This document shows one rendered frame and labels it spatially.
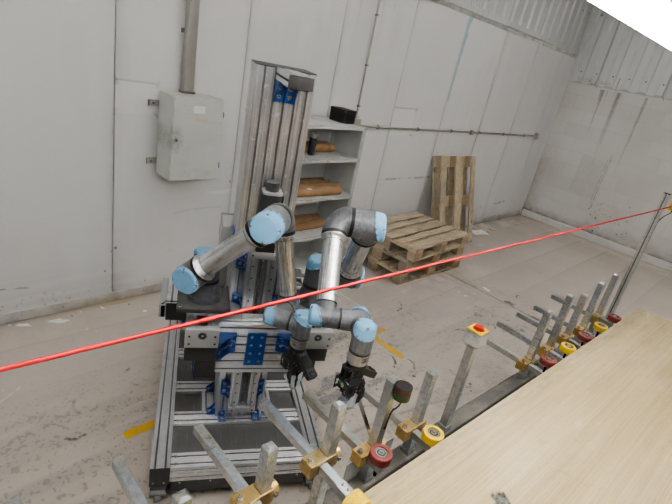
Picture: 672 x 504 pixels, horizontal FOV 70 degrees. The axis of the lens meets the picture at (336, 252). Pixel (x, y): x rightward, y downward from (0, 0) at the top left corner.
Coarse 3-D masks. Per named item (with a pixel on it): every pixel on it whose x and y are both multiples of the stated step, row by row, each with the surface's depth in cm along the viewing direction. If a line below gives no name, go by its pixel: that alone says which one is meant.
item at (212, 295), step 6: (216, 282) 205; (204, 288) 202; (210, 288) 204; (216, 288) 206; (186, 294) 206; (192, 294) 204; (198, 294) 202; (204, 294) 203; (210, 294) 204; (216, 294) 207; (192, 300) 203; (198, 300) 203; (204, 300) 203; (210, 300) 204; (216, 300) 207
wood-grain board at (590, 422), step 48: (624, 336) 288; (528, 384) 221; (576, 384) 229; (624, 384) 237; (480, 432) 184; (528, 432) 190; (576, 432) 195; (624, 432) 202; (384, 480) 154; (432, 480) 158; (480, 480) 162; (528, 480) 166; (576, 480) 171; (624, 480) 175
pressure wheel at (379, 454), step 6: (378, 444) 167; (372, 450) 164; (378, 450) 165; (384, 450) 166; (390, 450) 166; (372, 456) 162; (378, 456) 162; (384, 456) 163; (390, 456) 163; (372, 462) 162; (378, 462) 161; (384, 462) 161; (390, 462) 164
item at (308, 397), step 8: (304, 392) 192; (304, 400) 191; (312, 400) 188; (312, 408) 188; (320, 408) 185; (320, 416) 185; (328, 416) 182; (344, 432) 176; (344, 440) 176; (352, 440) 173; (360, 440) 174; (352, 448) 173; (368, 464) 168; (376, 472) 165
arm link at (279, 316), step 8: (280, 304) 193; (288, 304) 194; (272, 312) 187; (280, 312) 187; (288, 312) 188; (264, 320) 188; (272, 320) 187; (280, 320) 186; (288, 320) 186; (280, 328) 188
